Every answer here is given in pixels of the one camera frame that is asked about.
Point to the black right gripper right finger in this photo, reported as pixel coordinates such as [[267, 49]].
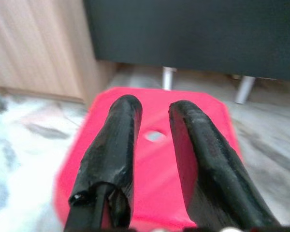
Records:
[[207, 157]]

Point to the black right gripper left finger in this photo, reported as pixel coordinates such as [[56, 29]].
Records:
[[113, 145]]

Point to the light wooden cabinet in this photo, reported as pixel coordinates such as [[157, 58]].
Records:
[[38, 43]]

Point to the red plastic stool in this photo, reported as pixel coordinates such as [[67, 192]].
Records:
[[157, 169]]

